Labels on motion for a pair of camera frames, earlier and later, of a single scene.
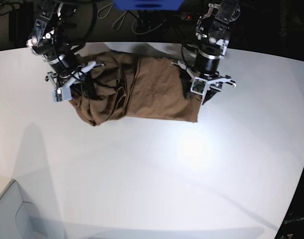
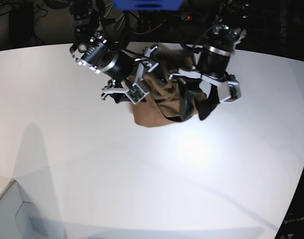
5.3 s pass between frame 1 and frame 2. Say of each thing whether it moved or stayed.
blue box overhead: stayed
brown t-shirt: moved
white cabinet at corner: stayed
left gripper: moved
